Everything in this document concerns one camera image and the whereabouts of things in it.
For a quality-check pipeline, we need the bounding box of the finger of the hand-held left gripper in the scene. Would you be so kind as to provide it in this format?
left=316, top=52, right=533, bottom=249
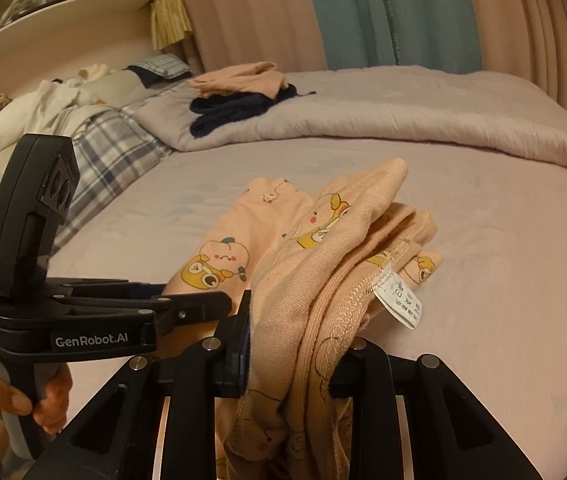
left=48, top=279, right=165, bottom=299
left=66, top=290, right=234, bottom=334

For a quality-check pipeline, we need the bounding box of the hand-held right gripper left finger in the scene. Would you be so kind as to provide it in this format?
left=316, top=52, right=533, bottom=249
left=23, top=290, right=254, bottom=480

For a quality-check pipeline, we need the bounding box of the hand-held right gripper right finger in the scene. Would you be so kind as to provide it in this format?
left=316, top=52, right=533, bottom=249
left=328, top=337, right=544, bottom=480

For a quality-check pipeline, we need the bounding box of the peach fruit print shirt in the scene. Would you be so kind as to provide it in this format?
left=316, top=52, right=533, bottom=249
left=162, top=176, right=317, bottom=322

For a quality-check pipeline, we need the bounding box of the peach bear print garment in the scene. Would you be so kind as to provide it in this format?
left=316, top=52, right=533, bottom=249
left=216, top=157, right=445, bottom=480

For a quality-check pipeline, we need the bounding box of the plaid blanket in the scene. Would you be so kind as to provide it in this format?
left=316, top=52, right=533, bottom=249
left=0, top=109, right=174, bottom=256

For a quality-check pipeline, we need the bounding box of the white crumpled cloth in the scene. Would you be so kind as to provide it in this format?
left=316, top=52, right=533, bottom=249
left=0, top=79, right=114, bottom=162

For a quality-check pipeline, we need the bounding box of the lilac bed sheet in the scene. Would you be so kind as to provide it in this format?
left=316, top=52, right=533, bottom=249
left=48, top=132, right=567, bottom=480

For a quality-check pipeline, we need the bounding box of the grey pillow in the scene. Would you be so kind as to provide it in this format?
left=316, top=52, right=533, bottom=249
left=90, top=71, right=150, bottom=107

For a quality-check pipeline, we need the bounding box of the navy blue garment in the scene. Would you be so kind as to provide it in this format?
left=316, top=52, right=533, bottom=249
left=189, top=84, right=317, bottom=139

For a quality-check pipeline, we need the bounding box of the white curved headboard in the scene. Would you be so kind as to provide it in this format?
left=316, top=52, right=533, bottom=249
left=0, top=0, right=166, bottom=92

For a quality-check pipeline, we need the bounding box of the blue striped pillow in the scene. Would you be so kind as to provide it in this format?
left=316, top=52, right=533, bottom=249
left=127, top=55, right=195, bottom=81

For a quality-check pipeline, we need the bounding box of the folded peach garment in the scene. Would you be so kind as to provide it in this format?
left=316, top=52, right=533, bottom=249
left=186, top=61, right=290, bottom=100

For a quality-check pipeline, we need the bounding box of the lilac quilt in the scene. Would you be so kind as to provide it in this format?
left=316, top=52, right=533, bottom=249
left=123, top=65, right=567, bottom=184

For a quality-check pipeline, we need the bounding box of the yellow curtain tassel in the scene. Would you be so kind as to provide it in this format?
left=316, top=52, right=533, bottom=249
left=150, top=0, right=195, bottom=52

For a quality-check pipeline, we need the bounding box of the pink curtain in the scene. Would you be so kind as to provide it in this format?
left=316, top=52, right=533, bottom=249
left=456, top=0, right=567, bottom=119
left=157, top=0, right=337, bottom=76

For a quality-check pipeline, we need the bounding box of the teal curtain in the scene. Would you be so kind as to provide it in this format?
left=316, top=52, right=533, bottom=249
left=299, top=0, right=483, bottom=75

